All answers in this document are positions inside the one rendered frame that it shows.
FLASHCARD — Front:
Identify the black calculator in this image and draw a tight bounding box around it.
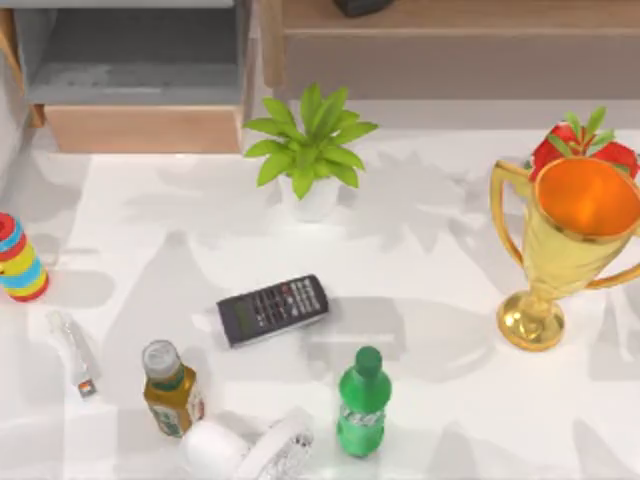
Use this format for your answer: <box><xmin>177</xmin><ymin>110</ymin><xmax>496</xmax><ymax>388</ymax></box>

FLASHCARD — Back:
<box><xmin>216</xmin><ymin>273</ymin><xmax>331</xmax><ymax>349</ymax></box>

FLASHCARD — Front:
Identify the green plant in white pot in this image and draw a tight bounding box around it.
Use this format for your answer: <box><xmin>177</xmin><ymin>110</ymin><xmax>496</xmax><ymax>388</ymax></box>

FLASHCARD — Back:
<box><xmin>241</xmin><ymin>82</ymin><xmax>380</xmax><ymax>223</ymax></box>

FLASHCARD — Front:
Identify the green bottle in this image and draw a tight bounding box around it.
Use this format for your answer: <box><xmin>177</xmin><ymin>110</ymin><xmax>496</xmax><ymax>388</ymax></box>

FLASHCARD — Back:
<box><xmin>335</xmin><ymin>345</ymin><xmax>393</xmax><ymax>459</ymax></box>

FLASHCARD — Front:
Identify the pale wooden drawer front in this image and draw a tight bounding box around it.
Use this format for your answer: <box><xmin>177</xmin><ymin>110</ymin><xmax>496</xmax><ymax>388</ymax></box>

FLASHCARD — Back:
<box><xmin>43</xmin><ymin>103</ymin><xmax>245</xmax><ymax>155</ymax></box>

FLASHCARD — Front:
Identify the amber tea bottle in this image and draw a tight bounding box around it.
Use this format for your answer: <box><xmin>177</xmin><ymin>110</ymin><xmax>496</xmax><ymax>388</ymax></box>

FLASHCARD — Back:
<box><xmin>141</xmin><ymin>339</ymin><xmax>207</xmax><ymax>440</ymax></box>

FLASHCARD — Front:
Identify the black object on cupboard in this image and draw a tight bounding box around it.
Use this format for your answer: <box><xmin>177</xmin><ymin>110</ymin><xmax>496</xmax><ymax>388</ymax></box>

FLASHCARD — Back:
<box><xmin>333</xmin><ymin>0</ymin><xmax>395</xmax><ymax>19</ymax></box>

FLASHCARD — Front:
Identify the gold trophy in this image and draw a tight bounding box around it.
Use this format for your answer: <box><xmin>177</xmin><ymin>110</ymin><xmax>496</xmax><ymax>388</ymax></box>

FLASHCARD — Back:
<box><xmin>489</xmin><ymin>155</ymin><xmax>640</xmax><ymax>352</ymax></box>

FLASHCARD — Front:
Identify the red flower plant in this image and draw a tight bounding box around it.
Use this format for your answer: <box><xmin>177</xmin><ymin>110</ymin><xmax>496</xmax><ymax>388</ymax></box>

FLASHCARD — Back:
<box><xmin>523</xmin><ymin>105</ymin><xmax>640</xmax><ymax>183</ymax></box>

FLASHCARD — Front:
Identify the grey pulled-out drawer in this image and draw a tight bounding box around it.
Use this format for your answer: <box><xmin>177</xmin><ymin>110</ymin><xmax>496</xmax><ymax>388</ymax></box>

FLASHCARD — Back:
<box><xmin>13</xmin><ymin>0</ymin><xmax>251</xmax><ymax>107</ymax></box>

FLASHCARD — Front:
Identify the stack of coloured rings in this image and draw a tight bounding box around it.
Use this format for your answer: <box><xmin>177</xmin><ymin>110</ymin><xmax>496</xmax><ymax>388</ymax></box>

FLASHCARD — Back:
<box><xmin>0</xmin><ymin>212</ymin><xmax>50</xmax><ymax>304</ymax></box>

